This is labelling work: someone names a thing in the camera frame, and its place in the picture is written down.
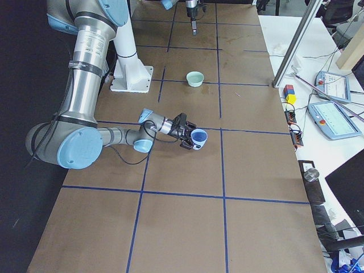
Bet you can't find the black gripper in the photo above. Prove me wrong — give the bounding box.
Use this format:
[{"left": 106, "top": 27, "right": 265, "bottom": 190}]
[
  {"left": 169, "top": 113, "right": 201, "bottom": 150},
  {"left": 186, "top": 0, "right": 198, "bottom": 36}
]

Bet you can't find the blue plastic cup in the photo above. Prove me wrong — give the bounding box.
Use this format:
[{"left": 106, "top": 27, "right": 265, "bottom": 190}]
[{"left": 191, "top": 129, "right": 208, "bottom": 150}]

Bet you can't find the green bowl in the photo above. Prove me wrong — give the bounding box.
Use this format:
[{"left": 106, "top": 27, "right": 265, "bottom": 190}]
[{"left": 186, "top": 71, "right": 205, "bottom": 88}]

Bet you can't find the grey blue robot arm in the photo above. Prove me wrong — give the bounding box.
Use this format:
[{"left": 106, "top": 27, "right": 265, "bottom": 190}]
[
  {"left": 160, "top": 0, "right": 200, "bottom": 36},
  {"left": 26, "top": 1, "right": 207, "bottom": 169}
]

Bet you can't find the crumpled white tissue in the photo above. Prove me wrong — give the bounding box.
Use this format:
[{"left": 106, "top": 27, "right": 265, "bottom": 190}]
[{"left": 270, "top": 42, "right": 289, "bottom": 56}]

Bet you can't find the long reacher grabber stick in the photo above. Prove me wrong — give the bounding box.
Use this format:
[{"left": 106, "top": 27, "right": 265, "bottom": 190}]
[{"left": 289, "top": 72, "right": 364, "bottom": 123}]

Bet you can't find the black power strip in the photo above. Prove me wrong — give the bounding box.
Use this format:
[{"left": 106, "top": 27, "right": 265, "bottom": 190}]
[{"left": 284, "top": 110, "right": 304, "bottom": 150}]

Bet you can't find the small metal cup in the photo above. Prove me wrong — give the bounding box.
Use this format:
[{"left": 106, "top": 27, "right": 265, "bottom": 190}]
[{"left": 303, "top": 168, "right": 320, "bottom": 182}]

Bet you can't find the near teach pendant tablet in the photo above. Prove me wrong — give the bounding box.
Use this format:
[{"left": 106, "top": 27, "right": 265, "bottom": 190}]
[{"left": 308, "top": 101, "right": 362, "bottom": 140}]

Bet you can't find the teach pendant tablet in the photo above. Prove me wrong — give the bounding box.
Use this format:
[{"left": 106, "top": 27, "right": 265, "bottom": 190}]
[
  {"left": 315, "top": 71, "right": 351, "bottom": 103},
  {"left": 308, "top": 101, "right": 362, "bottom": 140}
]

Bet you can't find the far teach pendant tablet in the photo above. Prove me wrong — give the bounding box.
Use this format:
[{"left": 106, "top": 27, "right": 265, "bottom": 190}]
[{"left": 315, "top": 71, "right": 351, "bottom": 103}]

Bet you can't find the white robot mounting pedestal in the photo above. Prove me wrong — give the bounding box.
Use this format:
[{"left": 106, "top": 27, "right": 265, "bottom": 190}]
[{"left": 110, "top": 17, "right": 154, "bottom": 93}]

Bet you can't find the aluminium frame post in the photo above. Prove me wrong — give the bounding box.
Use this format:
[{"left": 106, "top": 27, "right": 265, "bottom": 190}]
[{"left": 272, "top": 0, "right": 322, "bottom": 88}]

